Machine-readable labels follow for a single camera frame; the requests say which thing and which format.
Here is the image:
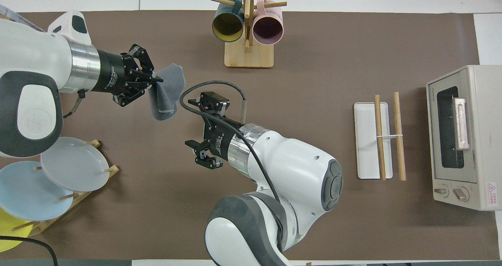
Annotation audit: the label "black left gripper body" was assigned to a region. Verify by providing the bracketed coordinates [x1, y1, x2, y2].
[96, 49, 138, 96]

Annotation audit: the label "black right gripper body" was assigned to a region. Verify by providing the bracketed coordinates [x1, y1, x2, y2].
[203, 117, 243, 162]

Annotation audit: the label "purple and grey towel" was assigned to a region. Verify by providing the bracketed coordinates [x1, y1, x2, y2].
[148, 63, 186, 121]

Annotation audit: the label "wooden plate rack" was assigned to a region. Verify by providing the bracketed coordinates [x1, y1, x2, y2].
[12, 140, 119, 237]

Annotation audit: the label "white towel rack wooden bars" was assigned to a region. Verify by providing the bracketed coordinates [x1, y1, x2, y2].
[354, 92, 407, 181]

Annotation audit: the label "wooden mug tree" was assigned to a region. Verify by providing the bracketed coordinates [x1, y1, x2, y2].
[211, 0, 287, 69]

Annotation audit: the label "dark teal mug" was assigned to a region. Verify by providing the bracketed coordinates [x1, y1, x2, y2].
[212, 0, 246, 43]

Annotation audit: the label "grey plate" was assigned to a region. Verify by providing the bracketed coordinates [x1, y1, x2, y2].
[40, 137, 110, 192]

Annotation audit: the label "pink mug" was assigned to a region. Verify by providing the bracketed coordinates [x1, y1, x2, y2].
[253, 0, 284, 46]

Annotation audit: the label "light blue plate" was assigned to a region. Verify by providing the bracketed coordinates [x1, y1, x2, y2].
[0, 161, 74, 221]

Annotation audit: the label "brown table mat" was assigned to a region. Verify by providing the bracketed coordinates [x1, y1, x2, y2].
[0, 10, 500, 261]

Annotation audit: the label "yellow plate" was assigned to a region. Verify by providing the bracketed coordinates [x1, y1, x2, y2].
[0, 208, 34, 253]

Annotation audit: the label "beige toaster oven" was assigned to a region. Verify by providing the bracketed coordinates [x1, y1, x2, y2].
[426, 65, 502, 211]

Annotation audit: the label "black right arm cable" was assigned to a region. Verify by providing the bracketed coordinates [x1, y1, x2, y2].
[179, 81, 284, 253]

